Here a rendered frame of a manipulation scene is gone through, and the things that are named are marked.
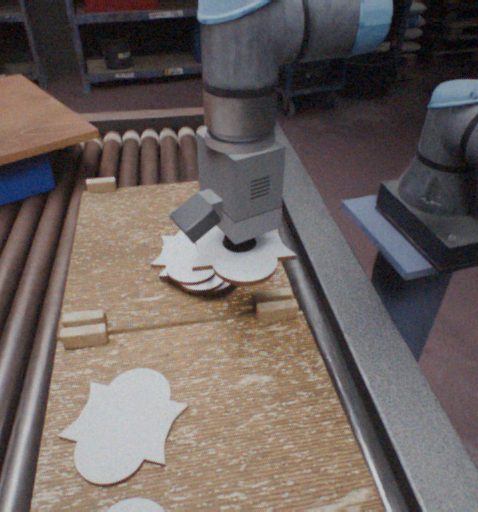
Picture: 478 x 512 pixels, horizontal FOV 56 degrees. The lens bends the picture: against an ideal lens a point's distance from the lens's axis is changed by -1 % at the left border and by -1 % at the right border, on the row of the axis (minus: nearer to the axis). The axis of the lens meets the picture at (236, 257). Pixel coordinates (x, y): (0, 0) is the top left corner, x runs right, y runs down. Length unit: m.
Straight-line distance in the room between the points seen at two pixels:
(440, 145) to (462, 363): 1.24
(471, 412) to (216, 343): 1.36
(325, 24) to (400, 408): 0.45
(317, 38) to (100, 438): 0.47
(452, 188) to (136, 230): 0.59
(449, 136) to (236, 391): 0.58
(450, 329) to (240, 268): 1.66
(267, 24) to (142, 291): 0.44
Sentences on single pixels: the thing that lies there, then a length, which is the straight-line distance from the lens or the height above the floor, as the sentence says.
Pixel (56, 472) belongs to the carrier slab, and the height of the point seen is 0.94.
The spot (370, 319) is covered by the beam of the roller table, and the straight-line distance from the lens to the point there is 0.72.
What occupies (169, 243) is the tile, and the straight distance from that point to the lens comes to 0.75.
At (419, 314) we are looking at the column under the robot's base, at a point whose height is 0.68.
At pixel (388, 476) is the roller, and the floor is 0.92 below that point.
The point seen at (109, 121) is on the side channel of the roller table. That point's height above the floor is 0.95.
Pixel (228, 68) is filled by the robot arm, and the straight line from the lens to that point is 0.44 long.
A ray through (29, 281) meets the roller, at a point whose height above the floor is 0.92.
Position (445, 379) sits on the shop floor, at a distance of 1.93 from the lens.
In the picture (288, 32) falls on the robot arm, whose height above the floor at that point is 1.32.
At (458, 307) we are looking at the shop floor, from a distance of 2.24.
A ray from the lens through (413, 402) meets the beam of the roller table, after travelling 0.64.
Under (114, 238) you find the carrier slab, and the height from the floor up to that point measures 0.94.
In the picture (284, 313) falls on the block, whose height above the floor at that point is 0.95.
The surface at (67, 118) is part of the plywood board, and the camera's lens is 1.10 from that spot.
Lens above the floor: 1.41
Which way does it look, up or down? 38 degrees down
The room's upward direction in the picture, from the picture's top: straight up
